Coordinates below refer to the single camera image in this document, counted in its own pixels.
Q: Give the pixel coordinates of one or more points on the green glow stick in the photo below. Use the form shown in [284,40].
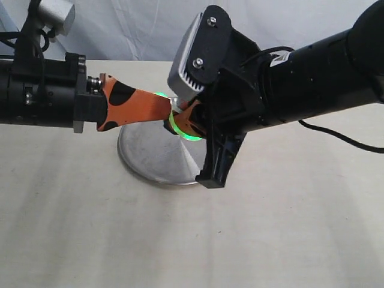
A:
[174,127]

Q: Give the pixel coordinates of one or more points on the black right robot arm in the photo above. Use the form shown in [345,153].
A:
[337,73]

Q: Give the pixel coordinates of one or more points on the left gripper orange black finger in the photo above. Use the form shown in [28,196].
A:
[126,104]

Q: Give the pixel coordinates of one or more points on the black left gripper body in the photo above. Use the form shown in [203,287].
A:
[54,93]

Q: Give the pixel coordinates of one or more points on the white backdrop cloth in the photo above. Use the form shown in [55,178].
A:
[152,30]

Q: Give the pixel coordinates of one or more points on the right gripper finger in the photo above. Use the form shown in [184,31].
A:
[188,119]

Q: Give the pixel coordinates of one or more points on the round stainless steel plate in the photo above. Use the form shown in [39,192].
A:
[156,155]

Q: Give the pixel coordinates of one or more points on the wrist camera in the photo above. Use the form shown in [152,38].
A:
[200,54]
[57,14]

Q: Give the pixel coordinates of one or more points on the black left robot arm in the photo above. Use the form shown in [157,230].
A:
[6,93]

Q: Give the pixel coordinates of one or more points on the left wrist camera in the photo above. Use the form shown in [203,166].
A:
[57,14]

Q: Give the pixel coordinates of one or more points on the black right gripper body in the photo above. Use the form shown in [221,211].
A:
[232,102]

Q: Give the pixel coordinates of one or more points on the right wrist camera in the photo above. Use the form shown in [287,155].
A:
[200,54]

